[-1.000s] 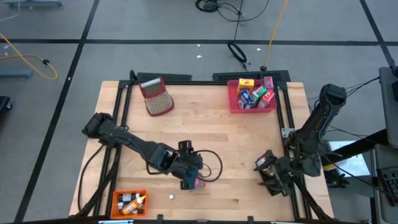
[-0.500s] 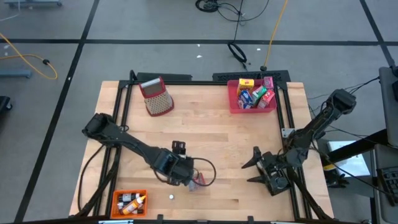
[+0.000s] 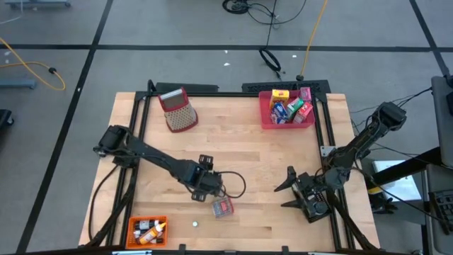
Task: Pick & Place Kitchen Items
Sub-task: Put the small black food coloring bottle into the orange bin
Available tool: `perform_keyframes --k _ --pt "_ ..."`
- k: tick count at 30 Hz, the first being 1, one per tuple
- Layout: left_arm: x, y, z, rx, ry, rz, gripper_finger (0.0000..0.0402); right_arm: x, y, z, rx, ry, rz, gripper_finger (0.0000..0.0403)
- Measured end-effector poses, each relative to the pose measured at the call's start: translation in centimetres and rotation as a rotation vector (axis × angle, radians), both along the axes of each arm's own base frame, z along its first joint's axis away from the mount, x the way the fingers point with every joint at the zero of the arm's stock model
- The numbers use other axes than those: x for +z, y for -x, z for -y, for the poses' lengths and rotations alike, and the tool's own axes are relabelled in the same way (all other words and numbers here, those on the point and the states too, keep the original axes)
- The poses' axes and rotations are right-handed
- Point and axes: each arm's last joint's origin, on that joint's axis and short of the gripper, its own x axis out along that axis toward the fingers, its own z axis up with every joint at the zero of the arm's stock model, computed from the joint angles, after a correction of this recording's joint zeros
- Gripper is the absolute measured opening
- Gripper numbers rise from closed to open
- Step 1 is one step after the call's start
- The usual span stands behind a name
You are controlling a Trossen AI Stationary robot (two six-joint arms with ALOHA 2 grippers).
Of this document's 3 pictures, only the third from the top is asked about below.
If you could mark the black crate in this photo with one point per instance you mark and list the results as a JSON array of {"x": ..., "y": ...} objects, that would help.
[{"x": 442, "y": 209}]

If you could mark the small red cereal box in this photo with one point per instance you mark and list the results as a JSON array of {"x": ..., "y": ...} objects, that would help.
[{"x": 303, "y": 112}]

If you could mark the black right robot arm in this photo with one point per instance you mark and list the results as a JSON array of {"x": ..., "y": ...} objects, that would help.
[{"x": 368, "y": 134}]

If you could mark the grey flat floor base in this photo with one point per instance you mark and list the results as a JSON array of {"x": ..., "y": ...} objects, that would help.
[{"x": 17, "y": 83}]

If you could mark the black perforated panel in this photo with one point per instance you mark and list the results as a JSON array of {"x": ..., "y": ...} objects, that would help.
[{"x": 283, "y": 86}]

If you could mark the red patterned paprika tin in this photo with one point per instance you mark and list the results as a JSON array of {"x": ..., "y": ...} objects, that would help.
[{"x": 223, "y": 209}]

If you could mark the black floor object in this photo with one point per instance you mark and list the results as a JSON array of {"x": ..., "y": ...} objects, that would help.
[{"x": 5, "y": 118}]

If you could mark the white sheet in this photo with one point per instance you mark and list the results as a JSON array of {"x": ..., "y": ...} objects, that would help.
[{"x": 400, "y": 187}]

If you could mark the orange bottle white cap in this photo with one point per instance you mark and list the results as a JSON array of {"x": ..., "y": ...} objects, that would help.
[{"x": 150, "y": 235}]

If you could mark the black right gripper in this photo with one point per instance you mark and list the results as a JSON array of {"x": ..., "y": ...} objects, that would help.
[{"x": 306, "y": 187}]

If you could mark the small pink cereal box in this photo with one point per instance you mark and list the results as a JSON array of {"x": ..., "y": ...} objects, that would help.
[{"x": 305, "y": 93}]

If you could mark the yellow Pops cereal box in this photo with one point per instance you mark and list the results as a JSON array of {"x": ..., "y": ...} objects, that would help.
[{"x": 279, "y": 97}]

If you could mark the grey floor cart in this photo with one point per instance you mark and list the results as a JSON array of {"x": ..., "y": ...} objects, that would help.
[{"x": 35, "y": 3}]

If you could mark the small dark bottle white cap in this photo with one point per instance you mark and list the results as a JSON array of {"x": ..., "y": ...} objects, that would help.
[{"x": 157, "y": 241}]

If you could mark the small blue cereal box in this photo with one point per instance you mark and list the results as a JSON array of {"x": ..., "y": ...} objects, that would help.
[{"x": 279, "y": 112}]

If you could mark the small bottle red tip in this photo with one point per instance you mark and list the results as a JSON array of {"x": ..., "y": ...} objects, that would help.
[{"x": 136, "y": 233}]

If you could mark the black diagonal beam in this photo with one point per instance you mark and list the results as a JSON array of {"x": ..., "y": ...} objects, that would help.
[{"x": 407, "y": 168}]

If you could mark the black aluminium table frame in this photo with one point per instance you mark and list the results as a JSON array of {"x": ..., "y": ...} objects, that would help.
[{"x": 230, "y": 94}]

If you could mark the small green cereal box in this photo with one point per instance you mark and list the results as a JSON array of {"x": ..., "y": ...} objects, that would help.
[{"x": 294, "y": 106}]

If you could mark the silver mounting bracket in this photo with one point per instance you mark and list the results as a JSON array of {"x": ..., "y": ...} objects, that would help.
[{"x": 327, "y": 151}]

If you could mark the orange plastic basket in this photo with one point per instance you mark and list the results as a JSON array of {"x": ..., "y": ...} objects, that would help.
[{"x": 131, "y": 244}]

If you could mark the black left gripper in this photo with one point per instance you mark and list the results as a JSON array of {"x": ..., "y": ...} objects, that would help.
[{"x": 205, "y": 182}]

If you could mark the black plastic basket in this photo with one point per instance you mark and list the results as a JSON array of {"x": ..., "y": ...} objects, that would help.
[{"x": 320, "y": 217}]

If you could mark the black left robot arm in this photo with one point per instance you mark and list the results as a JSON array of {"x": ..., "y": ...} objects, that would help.
[{"x": 152, "y": 157}]

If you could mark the pink plastic bin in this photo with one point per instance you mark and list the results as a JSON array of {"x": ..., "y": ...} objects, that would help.
[{"x": 265, "y": 120}]

